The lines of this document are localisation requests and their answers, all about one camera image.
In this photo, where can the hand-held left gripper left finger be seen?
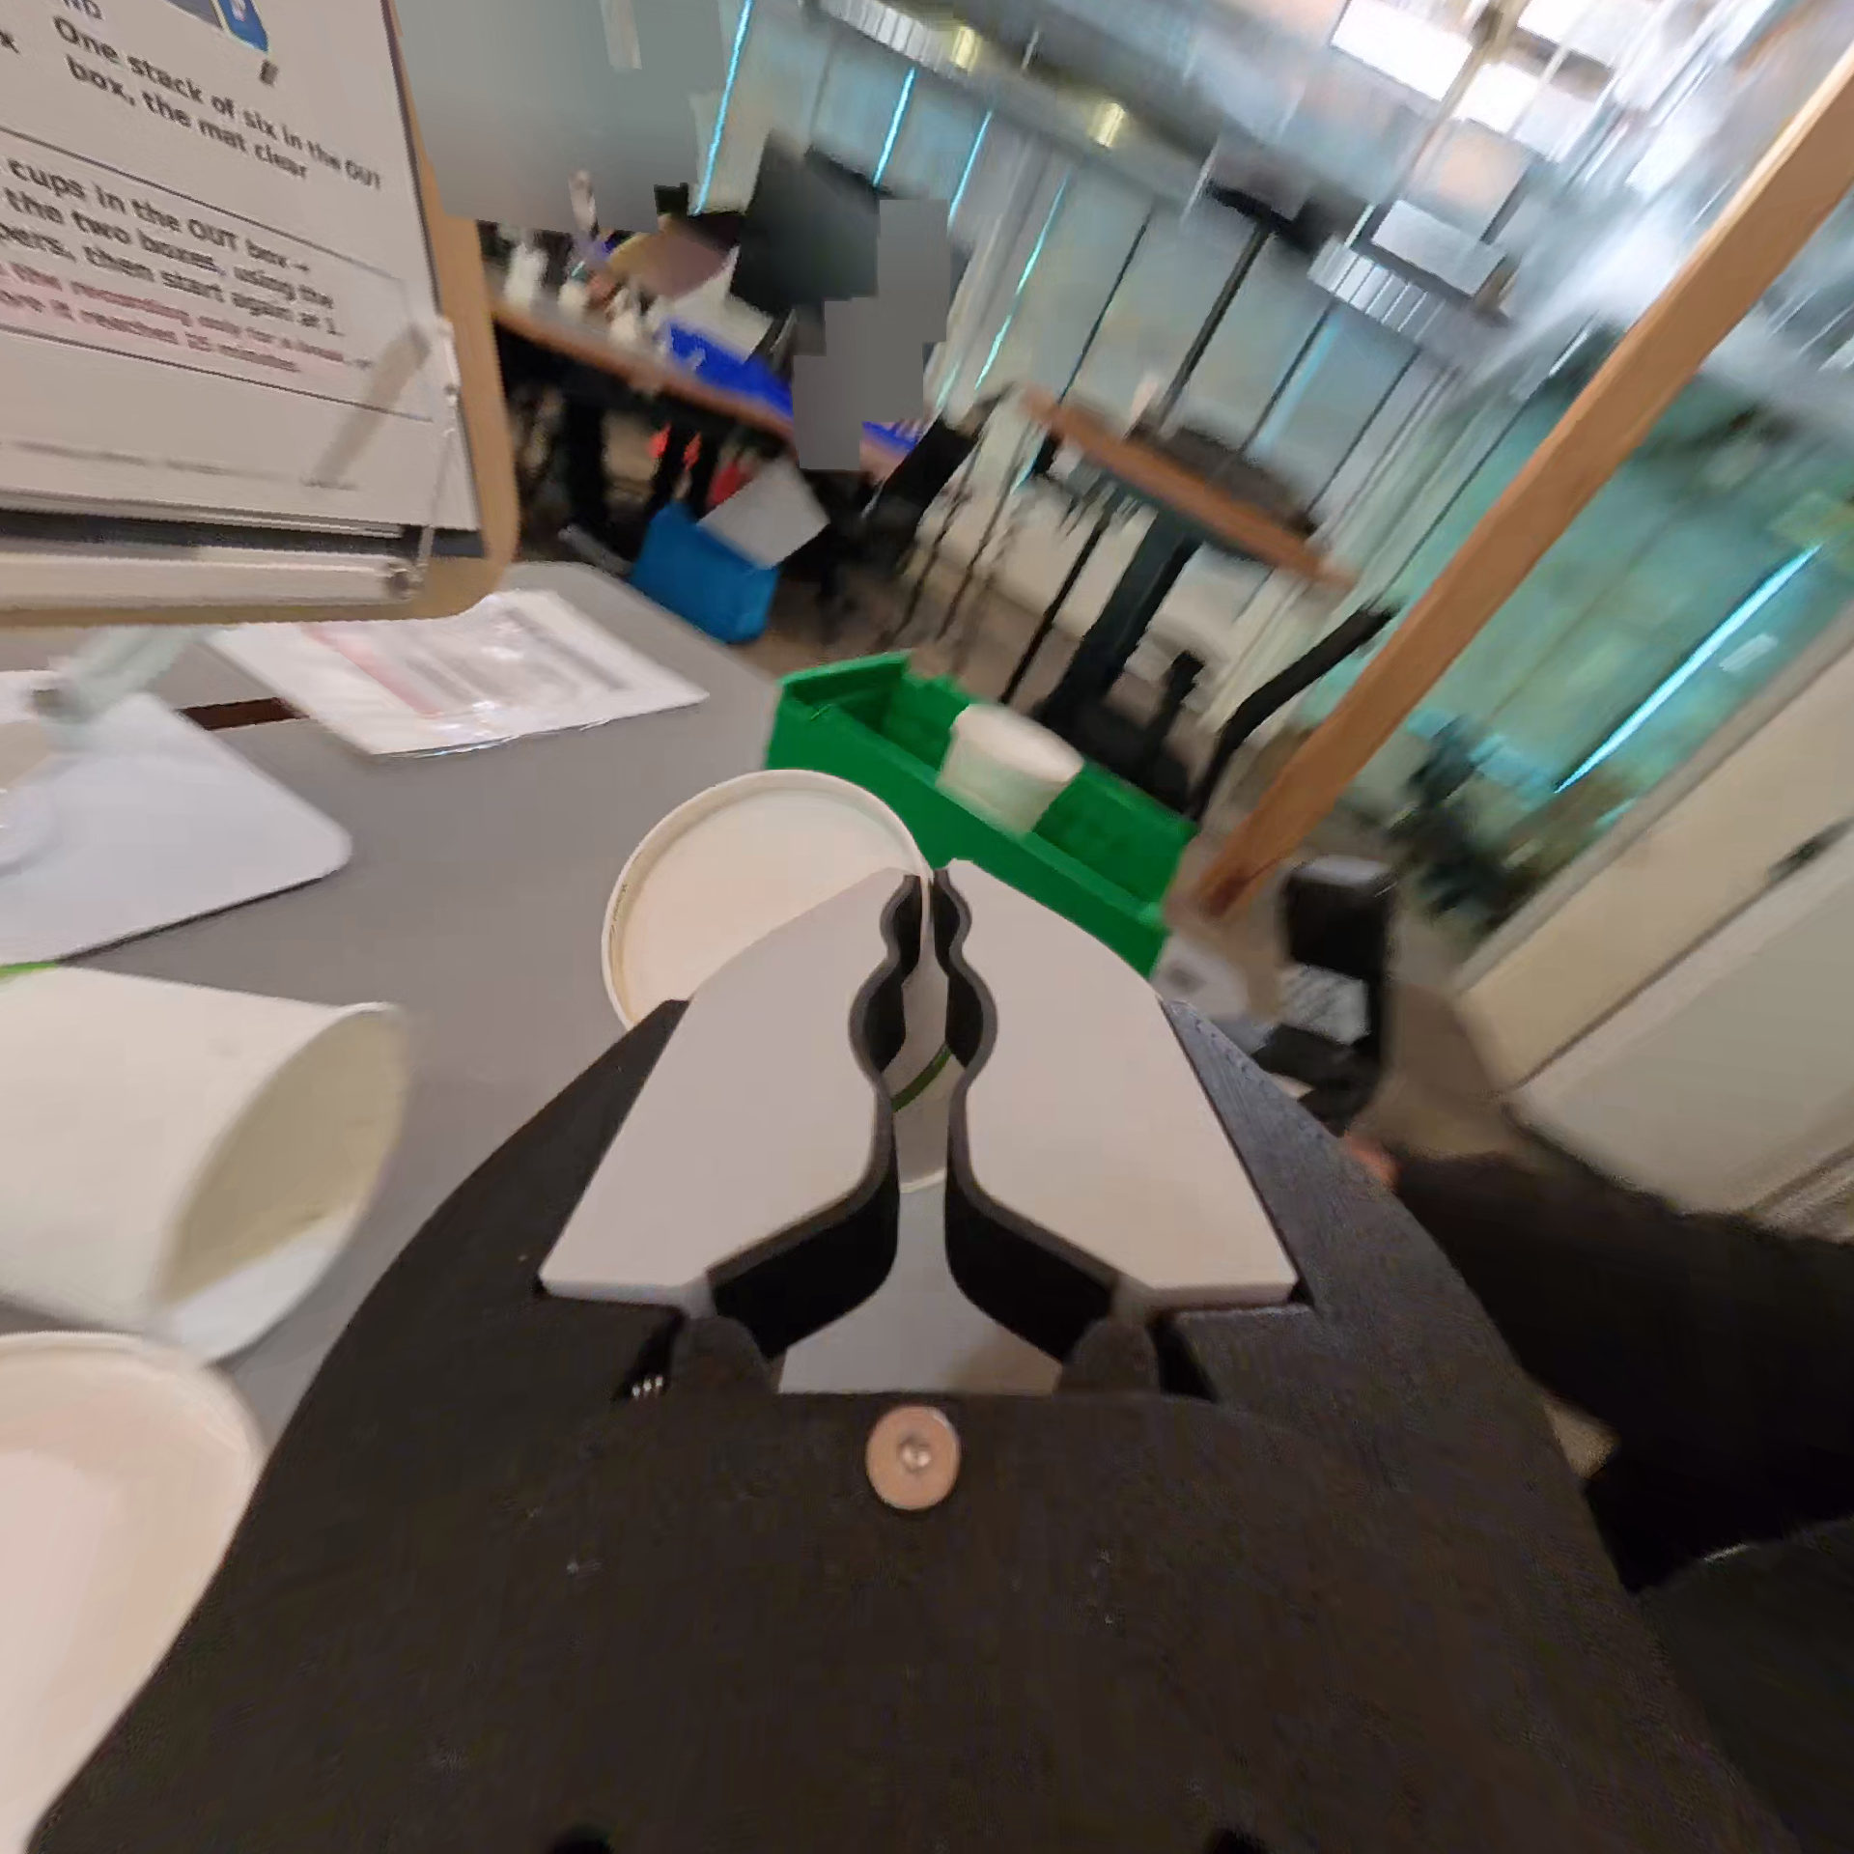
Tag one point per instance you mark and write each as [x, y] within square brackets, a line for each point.
[724, 1132]

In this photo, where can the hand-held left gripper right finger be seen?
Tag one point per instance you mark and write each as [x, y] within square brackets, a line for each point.
[1125, 1132]

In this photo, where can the green plastic bin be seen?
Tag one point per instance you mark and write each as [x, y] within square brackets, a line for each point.
[1101, 882]

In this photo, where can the white paper cup green band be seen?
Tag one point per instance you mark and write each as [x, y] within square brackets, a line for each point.
[102, 1564]
[740, 882]
[145, 1132]
[1005, 767]

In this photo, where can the person's right forearm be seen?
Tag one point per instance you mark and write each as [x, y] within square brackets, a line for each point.
[1621, 1303]

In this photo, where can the grey desk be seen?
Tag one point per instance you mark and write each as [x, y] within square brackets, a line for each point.
[475, 896]

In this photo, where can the wooden table black legs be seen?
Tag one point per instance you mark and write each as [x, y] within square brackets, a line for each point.
[1232, 521]
[580, 344]

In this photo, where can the laminated paper sheet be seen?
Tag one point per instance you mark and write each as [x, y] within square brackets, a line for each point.
[507, 680]

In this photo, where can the large blue plastic bin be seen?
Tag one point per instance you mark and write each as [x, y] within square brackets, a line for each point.
[694, 578]

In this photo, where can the wooden document stand white base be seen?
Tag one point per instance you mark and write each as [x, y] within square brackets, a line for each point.
[190, 824]

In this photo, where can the printed instruction sheet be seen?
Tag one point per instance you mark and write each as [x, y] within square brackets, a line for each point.
[174, 287]

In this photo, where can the wooden support post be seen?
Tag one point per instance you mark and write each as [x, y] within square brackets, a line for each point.
[1521, 475]

